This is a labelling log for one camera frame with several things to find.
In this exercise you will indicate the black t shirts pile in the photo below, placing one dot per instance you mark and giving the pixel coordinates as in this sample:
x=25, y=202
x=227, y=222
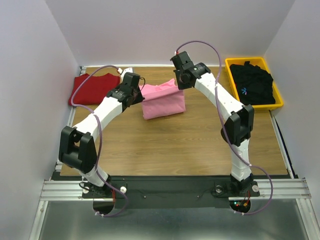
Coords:
x=254, y=85

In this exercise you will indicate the folded red t shirt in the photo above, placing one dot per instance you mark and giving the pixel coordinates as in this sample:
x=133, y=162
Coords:
x=95, y=89

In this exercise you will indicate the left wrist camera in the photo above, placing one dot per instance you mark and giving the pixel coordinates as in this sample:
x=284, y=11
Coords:
x=130, y=78

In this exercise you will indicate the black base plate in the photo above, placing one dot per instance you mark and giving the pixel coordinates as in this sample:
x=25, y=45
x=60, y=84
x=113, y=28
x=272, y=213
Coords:
x=169, y=192

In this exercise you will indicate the aluminium frame rail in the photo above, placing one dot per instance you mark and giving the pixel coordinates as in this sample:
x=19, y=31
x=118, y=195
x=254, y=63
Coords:
x=63, y=214

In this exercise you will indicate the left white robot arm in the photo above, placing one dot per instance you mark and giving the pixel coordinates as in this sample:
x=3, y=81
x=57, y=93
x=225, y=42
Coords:
x=80, y=146

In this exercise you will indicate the yellow plastic bin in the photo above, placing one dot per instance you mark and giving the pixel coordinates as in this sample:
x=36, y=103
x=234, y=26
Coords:
x=259, y=61

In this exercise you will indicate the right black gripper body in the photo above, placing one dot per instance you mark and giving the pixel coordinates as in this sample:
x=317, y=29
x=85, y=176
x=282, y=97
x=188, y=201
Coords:
x=182, y=84

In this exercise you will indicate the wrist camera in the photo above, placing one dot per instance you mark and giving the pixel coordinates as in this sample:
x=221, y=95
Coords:
x=130, y=78
x=181, y=61

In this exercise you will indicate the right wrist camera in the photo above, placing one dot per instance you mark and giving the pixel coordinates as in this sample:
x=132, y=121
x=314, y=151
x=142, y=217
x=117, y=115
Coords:
x=181, y=61

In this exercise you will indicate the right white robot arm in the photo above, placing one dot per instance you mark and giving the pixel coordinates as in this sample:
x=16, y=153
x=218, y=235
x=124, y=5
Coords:
x=236, y=118

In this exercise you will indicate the pink t shirt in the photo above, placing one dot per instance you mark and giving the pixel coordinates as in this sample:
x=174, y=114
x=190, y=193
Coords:
x=162, y=100

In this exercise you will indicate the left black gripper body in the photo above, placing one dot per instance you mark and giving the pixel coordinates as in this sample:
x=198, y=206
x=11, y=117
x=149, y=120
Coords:
x=137, y=96

